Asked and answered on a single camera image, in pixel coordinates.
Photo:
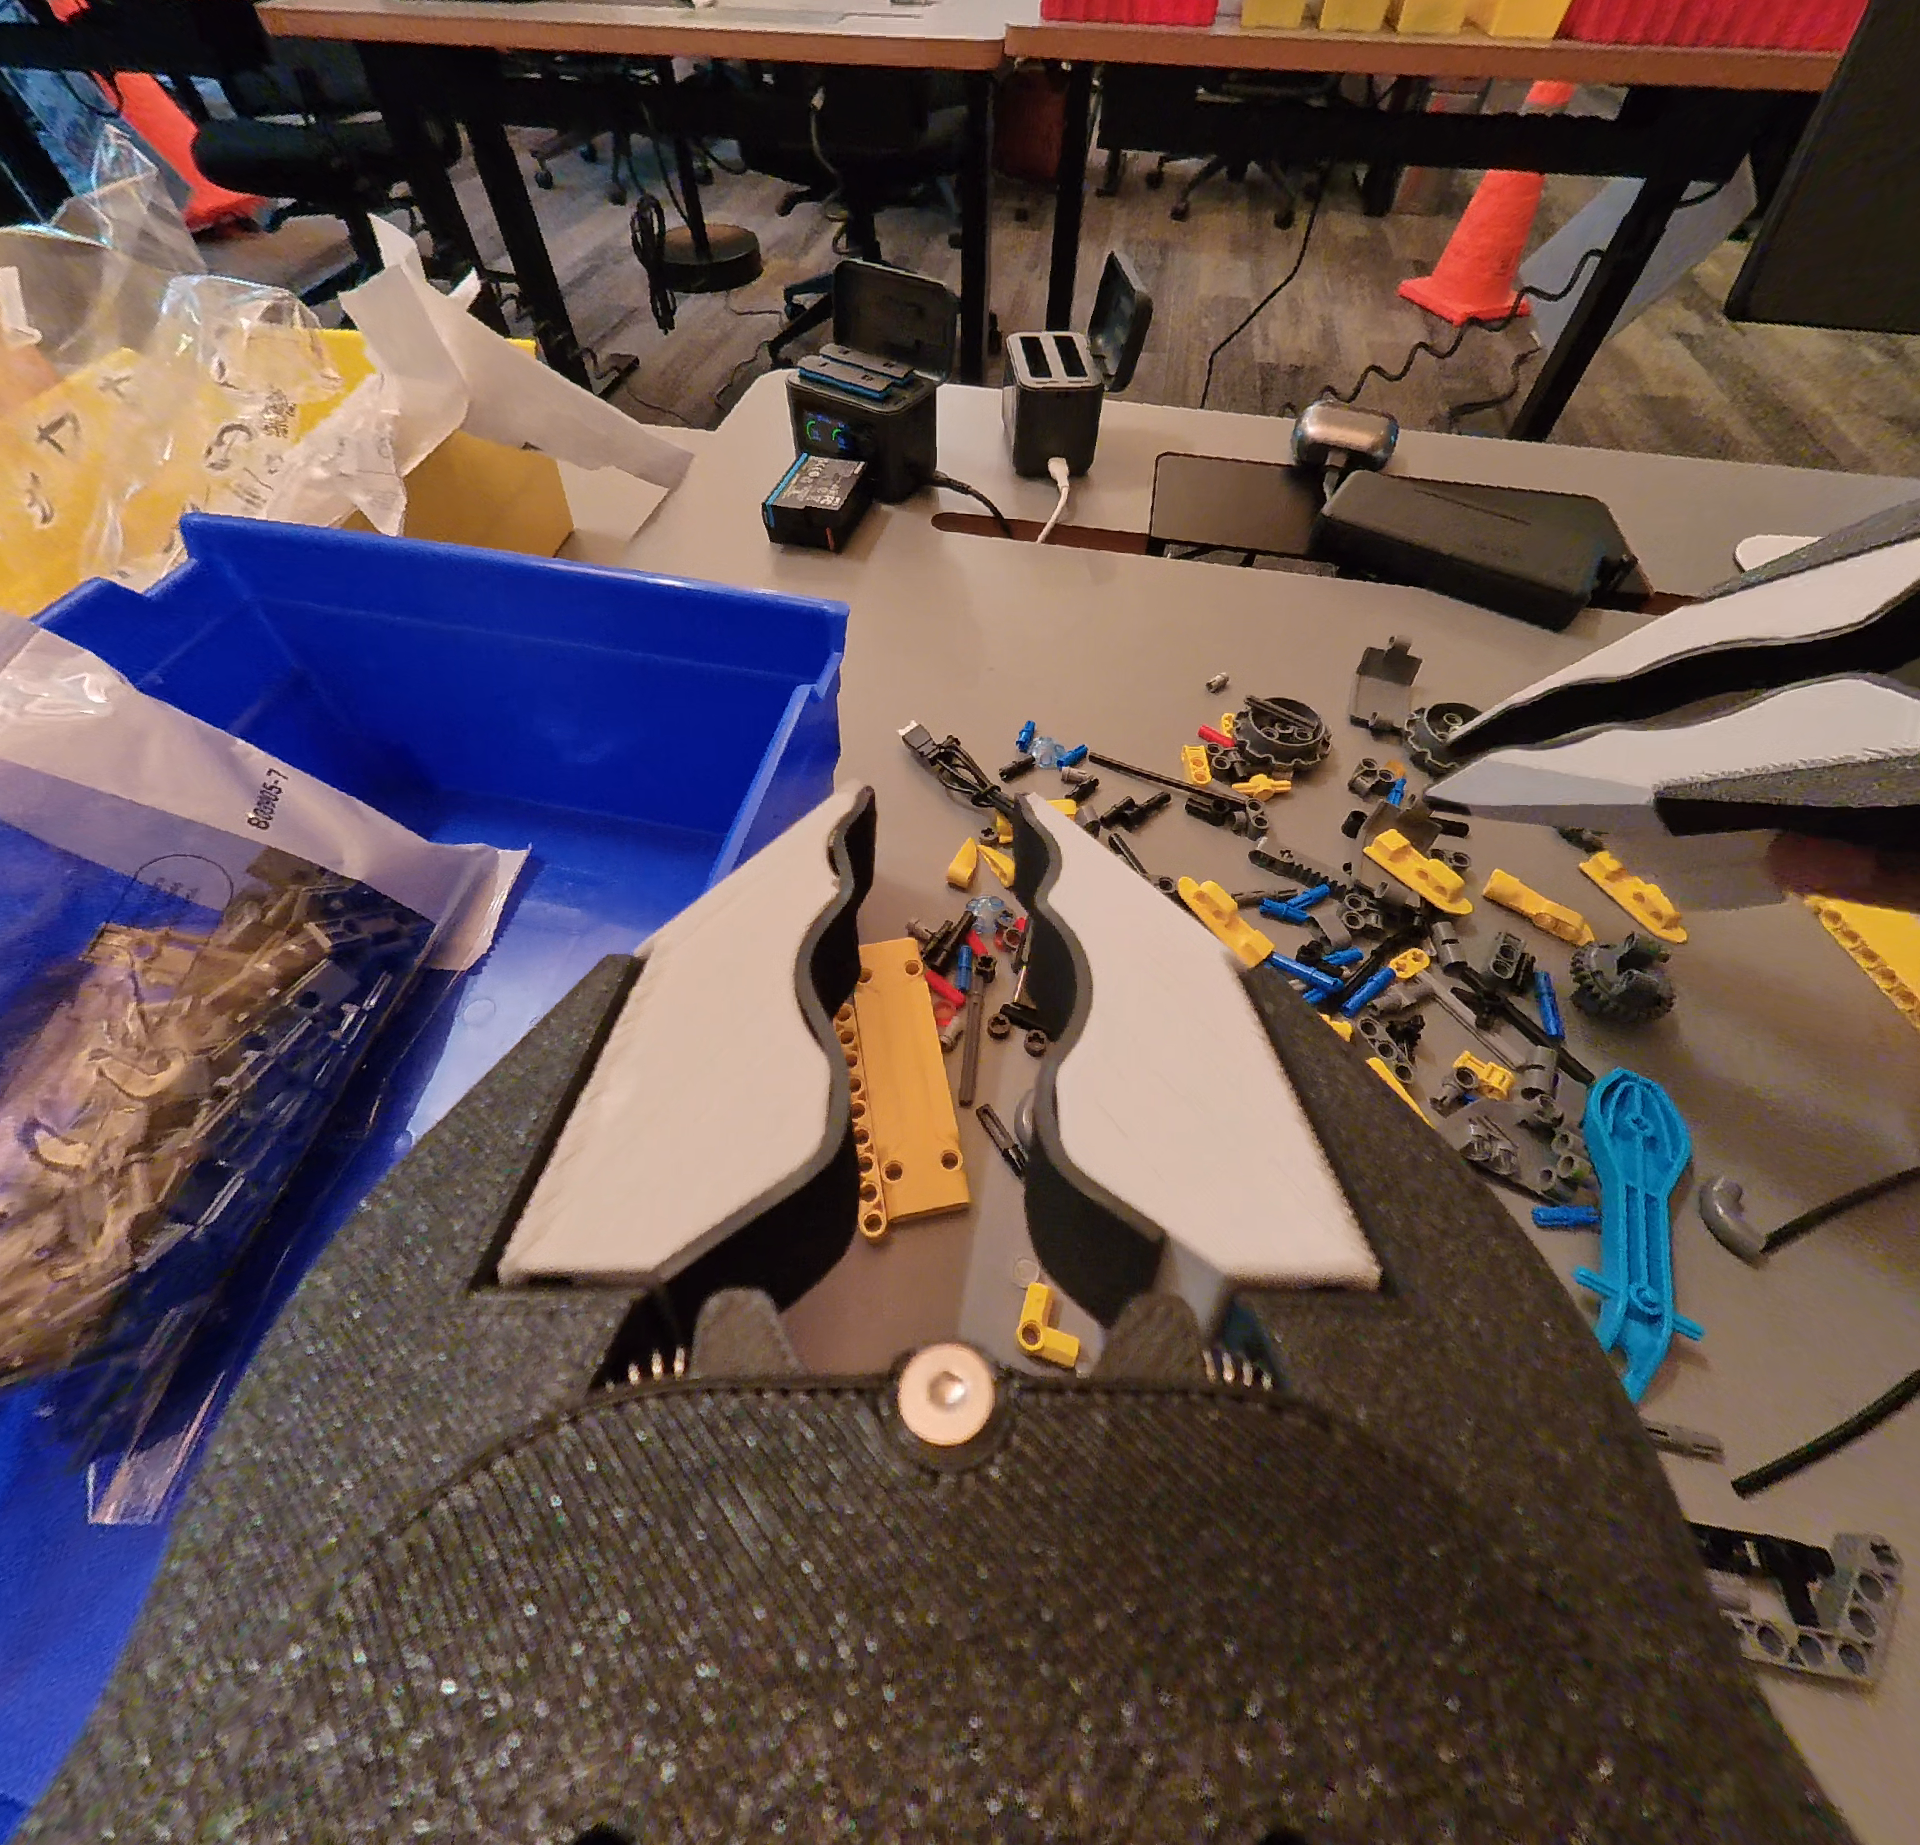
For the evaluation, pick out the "grey elbow pipe piece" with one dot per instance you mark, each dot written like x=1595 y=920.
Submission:
x=1722 y=1216

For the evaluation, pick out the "pile of toy building parts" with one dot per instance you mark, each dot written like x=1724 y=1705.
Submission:
x=1412 y=863

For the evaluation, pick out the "black charger case with batteries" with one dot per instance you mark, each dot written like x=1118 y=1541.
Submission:
x=887 y=450

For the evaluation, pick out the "blue plastic bin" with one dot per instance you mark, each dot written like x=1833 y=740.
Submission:
x=497 y=705

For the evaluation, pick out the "black round stand base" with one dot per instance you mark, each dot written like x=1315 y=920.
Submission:
x=713 y=255

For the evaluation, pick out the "dark grey sprocket wheel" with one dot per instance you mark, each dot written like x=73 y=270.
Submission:
x=1436 y=735
x=1287 y=742

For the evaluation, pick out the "black camera battery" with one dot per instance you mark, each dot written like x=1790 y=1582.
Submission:
x=817 y=503

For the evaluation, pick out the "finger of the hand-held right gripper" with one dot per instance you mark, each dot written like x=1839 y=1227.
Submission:
x=1772 y=638
x=1592 y=781

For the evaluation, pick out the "thin black rod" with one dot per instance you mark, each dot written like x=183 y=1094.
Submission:
x=1832 y=1432
x=1845 y=1206

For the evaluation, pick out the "yellow box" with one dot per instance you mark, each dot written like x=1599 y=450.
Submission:
x=480 y=503

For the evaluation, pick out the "black monitor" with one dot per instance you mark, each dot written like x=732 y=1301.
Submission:
x=1845 y=150

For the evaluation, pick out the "glossy dark webcam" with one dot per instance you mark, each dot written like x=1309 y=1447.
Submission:
x=1342 y=431

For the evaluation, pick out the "clear bag of parts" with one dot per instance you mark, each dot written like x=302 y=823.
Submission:
x=227 y=1005

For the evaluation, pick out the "black power adapter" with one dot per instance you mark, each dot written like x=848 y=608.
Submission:
x=1472 y=547

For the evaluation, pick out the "empty black charger case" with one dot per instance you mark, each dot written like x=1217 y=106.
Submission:
x=1052 y=427

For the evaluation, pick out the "cyan plastic separator tool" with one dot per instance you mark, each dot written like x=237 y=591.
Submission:
x=1632 y=1321

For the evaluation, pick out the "orange traffic cone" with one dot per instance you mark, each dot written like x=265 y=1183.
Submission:
x=1493 y=247
x=173 y=166

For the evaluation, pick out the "long yellow holed panel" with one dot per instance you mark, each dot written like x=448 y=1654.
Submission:
x=911 y=1096
x=1882 y=961

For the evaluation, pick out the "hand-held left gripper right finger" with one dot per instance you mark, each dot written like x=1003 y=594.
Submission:
x=1200 y=1125

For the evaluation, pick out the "person's right hand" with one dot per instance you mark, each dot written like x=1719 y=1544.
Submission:
x=1860 y=866

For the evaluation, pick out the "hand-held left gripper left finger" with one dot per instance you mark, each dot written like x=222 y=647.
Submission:
x=692 y=1096

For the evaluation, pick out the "grey and black beam frame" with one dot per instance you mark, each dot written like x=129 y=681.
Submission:
x=1748 y=1561

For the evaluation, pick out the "dark grey hinged panel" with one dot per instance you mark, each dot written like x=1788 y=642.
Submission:
x=1383 y=691

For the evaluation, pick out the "crumpled clear plastic bag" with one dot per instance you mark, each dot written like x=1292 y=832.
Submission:
x=182 y=421

